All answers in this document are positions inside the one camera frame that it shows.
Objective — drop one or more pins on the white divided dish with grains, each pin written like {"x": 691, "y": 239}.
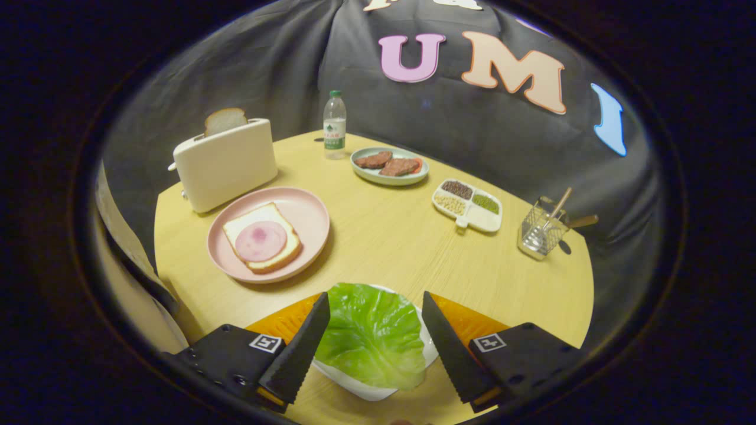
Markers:
{"x": 468, "y": 205}

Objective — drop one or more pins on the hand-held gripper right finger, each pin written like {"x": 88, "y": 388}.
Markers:
{"x": 450, "y": 348}

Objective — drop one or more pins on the brown meat patty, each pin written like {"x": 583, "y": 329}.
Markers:
{"x": 399, "y": 167}
{"x": 374, "y": 160}

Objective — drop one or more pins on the bread slice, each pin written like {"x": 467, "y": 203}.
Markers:
{"x": 248, "y": 221}

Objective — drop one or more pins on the clear water bottle green cap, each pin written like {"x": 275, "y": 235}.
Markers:
{"x": 334, "y": 127}

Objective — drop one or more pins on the green lettuce leaf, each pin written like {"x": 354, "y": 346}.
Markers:
{"x": 372, "y": 336}

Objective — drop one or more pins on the pink plate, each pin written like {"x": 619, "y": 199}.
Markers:
{"x": 307, "y": 215}

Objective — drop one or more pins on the red tomato slice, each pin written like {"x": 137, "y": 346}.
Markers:
{"x": 417, "y": 166}

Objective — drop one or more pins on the pink ham slice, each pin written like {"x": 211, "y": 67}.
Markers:
{"x": 261, "y": 241}

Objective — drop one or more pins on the pale green plate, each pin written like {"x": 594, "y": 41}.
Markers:
{"x": 390, "y": 178}

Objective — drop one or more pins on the black backdrop cloth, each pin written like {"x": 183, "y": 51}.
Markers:
{"x": 449, "y": 112}

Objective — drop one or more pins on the cream toaster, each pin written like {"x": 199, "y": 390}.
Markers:
{"x": 227, "y": 165}

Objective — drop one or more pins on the toast slice in toaster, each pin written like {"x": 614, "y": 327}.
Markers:
{"x": 224, "y": 120}

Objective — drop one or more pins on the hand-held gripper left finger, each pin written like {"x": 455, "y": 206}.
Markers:
{"x": 304, "y": 348}

